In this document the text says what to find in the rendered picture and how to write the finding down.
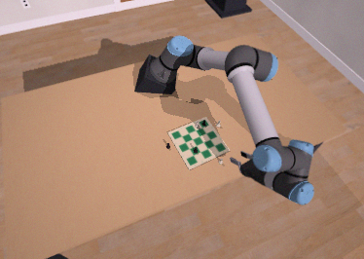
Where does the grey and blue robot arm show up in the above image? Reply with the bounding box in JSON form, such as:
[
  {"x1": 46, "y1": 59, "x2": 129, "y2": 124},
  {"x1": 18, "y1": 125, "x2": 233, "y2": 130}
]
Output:
[{"x1": 149, "y1": 36, "x2": 314, "y2": 205}]

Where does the green and white chessboard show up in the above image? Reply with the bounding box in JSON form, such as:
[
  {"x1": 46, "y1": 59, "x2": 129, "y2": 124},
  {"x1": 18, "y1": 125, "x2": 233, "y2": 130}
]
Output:
[{"x1": 168, "y1": 117, "x2": 230, "y2": 170}]

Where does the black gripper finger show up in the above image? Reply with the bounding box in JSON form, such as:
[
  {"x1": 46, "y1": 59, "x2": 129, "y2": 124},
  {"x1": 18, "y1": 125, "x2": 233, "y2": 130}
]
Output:
[
  {"x1": 240, "y1": 151, "x2": 253, "y2": 160},
  {"x1": 230, "y1": 157, "x2": 241, "y2": 173}
]

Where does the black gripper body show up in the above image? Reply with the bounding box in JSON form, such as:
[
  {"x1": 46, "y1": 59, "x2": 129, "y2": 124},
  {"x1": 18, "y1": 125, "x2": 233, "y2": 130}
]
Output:
[{"x1": 240, "y1": 159, "x2": 281, "y2": 190}]

